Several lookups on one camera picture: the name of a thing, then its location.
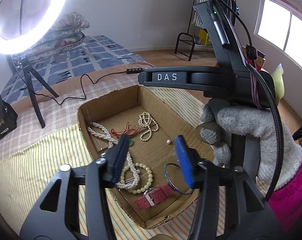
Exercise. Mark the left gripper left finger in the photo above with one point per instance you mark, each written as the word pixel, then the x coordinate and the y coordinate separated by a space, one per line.
pixel 55 215

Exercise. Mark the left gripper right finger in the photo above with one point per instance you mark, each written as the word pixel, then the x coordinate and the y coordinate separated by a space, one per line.
pixel 247 214

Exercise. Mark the red string green pendant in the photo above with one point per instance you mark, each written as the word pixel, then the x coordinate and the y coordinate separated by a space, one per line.
pixel 129 131

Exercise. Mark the pink sleeve forearm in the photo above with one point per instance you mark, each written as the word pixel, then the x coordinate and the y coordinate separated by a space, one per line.
pixel 286 203

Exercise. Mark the yellow striped towel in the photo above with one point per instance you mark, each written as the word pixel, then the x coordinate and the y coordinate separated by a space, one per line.
pixel 25 174

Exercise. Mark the yellow box on rack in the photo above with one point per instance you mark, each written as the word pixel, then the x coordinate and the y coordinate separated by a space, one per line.
pixel 205 39

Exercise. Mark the window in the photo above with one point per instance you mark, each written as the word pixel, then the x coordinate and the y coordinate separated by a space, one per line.
pixel 281 27

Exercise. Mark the black clothes rack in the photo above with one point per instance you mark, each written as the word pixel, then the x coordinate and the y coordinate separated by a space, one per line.
pixel 188 39

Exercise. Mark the cardboard box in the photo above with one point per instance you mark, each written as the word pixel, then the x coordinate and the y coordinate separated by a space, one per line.
pixel 176 111

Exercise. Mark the black snack bag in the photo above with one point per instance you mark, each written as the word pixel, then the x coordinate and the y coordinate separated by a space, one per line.
pixel 8 118

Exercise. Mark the blue patterned bed sheet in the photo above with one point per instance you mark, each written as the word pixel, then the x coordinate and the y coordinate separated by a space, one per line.
pixel 97 52

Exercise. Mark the black tripod stand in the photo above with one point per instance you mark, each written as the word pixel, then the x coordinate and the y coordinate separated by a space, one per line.
pixel 28 71

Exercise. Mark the folded floral quilt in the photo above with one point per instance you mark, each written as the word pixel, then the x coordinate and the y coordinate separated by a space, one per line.
pixel 66 33

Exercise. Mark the white ring light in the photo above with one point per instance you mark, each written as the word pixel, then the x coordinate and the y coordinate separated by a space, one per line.
pixel 24 22

